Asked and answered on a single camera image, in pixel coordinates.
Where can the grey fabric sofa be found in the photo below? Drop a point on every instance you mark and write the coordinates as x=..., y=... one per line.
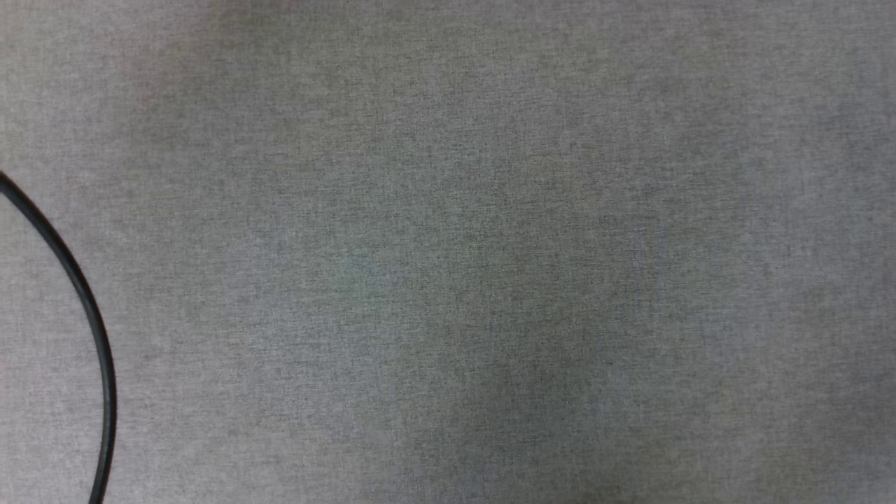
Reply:
x=448, y=252

